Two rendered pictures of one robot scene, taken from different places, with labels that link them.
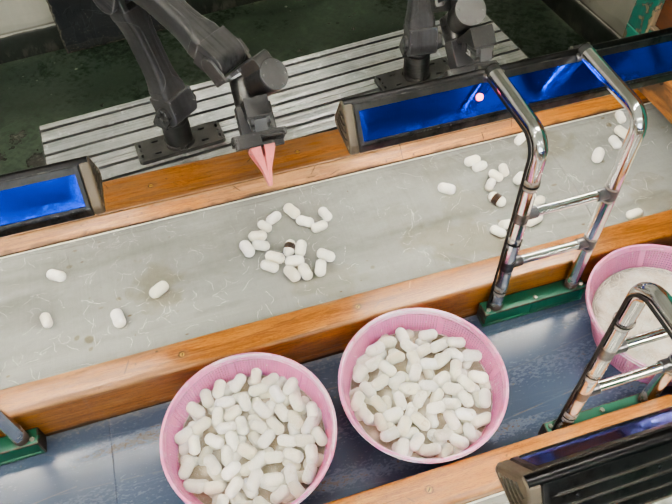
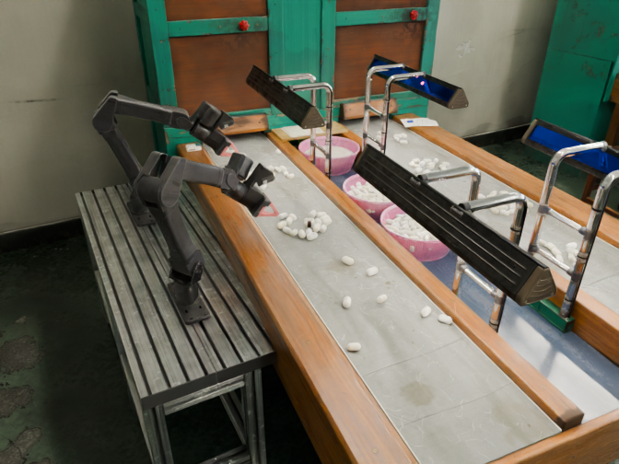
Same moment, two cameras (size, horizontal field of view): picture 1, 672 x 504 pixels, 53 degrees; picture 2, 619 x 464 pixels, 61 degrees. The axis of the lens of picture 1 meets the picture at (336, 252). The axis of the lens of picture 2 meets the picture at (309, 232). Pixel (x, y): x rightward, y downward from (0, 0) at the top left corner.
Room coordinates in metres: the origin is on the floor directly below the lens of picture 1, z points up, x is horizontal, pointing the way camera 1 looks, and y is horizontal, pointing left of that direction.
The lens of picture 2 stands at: (0.98, 1.57, 1.59)
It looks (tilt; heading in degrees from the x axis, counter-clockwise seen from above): 30 degrees down; 262
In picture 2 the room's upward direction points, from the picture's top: straight up
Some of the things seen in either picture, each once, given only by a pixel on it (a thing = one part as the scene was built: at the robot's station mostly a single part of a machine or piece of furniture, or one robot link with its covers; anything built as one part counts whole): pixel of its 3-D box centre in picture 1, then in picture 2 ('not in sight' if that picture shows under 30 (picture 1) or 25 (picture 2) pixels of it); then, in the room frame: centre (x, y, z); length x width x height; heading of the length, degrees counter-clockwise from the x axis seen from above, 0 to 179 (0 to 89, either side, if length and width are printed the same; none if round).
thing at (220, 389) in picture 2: not in sight; (160, 339); (1.31, 0.08, 0.32); 1.20 x 0.29 x 0.63; 110
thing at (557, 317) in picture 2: not in sight; (582, 235); (0.11, 0.50, 0.90); 0.20 x 0.19 x 0.45; 105
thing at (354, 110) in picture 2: not in sight; (368, 108); (0.34, -0.90, 0.83); 0.30 x 0.06 x 0.07; 15
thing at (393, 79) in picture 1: (416, 64); (139, 203); (1.36, -0.22, 0.71); 0.20 x 0.07 x 0.08; 110
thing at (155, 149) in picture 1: (177, 130); (186, 290); (1.16, 0.35, 0.71); 0.20 x 0.07 x 0.08; 110
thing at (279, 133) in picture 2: not in sight; (309, 131); (0.65, -0.76, 0.77); 0.33 x 0.15 x 0.01; 15
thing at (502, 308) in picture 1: (533, 194); (301, 137); (0.74, -0.33, 0.90); 0.20 x 0.19 x 0.45; 105
